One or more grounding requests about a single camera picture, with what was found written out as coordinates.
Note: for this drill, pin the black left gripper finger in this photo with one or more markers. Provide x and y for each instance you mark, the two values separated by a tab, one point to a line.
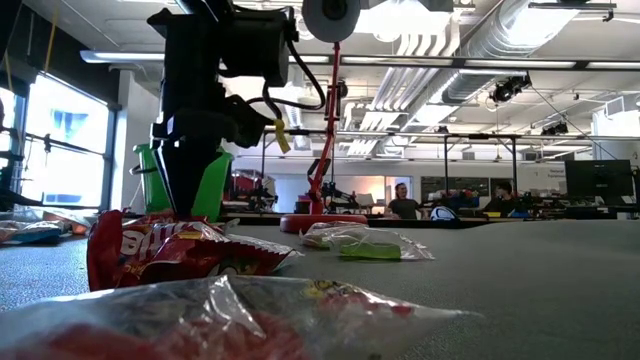
187	185

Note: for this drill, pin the red Skittles candy bag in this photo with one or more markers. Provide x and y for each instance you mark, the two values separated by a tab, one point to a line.
165	250

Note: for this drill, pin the black background robot arm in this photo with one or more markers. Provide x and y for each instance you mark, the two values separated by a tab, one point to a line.
337	192

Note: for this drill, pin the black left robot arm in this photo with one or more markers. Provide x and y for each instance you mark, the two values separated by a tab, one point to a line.
190	60

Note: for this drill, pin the clear pack green gummy candy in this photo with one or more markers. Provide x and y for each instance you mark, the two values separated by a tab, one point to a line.
370	250

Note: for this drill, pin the green plastic bucket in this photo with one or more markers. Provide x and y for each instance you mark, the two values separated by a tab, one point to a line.
215	185

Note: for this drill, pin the long ceiling light fixture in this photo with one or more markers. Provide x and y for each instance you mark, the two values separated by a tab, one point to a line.
500	63
125	56

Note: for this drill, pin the red desk lamp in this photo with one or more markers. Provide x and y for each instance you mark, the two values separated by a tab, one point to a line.
320	222

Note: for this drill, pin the large clear bag red gummies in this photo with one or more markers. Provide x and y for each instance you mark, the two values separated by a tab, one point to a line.
225	325

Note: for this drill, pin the white blue Hershey's pack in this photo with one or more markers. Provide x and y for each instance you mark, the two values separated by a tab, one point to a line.
35	234

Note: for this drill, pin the black metal stand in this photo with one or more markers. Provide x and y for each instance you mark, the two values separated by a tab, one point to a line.
7	175

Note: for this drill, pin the person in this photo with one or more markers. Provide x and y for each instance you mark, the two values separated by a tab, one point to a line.
502	202
404	205

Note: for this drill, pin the black ceiling device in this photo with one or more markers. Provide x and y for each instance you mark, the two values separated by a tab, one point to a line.
555	129
507	90

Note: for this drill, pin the black computer monitor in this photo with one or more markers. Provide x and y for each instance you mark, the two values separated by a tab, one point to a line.
600	177

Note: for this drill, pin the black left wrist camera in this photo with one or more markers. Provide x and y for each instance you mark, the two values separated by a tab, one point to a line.
255	45

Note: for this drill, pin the black metal frame workstation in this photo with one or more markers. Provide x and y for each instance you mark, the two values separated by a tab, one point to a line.
400	134

